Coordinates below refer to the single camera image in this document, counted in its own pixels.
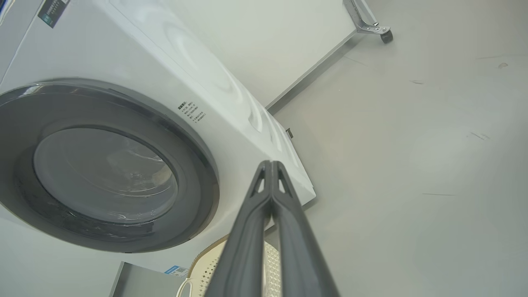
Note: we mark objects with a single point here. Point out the round dark washer door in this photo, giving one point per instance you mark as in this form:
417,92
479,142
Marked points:
103,173

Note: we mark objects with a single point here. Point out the small black text label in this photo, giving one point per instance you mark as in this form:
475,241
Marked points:
192,111

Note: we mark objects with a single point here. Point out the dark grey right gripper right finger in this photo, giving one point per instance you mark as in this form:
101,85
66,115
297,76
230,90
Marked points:
303,268

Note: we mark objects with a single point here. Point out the black caster wheel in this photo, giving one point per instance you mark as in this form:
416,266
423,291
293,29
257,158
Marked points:
386,37

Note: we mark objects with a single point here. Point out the cream perforated laundry basket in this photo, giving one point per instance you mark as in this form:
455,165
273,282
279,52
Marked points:
206,268

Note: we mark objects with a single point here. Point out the silver metal frame leg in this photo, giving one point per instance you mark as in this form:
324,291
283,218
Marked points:
363,18

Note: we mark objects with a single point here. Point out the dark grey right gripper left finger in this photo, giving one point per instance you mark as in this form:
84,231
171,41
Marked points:
241,268

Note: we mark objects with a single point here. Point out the white front-load washing machine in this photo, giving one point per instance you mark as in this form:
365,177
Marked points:
144,53

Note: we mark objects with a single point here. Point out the blue energy label sticker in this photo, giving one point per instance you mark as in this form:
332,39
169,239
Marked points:
176,271

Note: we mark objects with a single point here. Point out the dark energy label sticker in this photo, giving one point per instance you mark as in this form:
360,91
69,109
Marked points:
53,12

